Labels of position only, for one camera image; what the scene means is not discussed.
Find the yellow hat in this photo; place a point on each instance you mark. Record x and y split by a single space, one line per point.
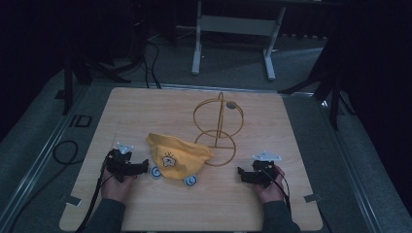
176 157

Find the dark metal stand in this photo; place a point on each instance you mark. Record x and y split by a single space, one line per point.
82 69
328 84

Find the grey tape piece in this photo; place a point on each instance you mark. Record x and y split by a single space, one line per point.
313 197
73 200

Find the white table frame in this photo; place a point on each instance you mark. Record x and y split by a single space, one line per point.
238 25

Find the person's left hand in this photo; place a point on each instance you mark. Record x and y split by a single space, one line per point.
115 189

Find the person's right hand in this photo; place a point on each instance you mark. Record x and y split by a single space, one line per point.
271 191

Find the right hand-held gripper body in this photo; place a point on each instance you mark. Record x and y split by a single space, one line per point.
264 170

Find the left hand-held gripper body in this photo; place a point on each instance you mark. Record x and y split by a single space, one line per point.
121 163

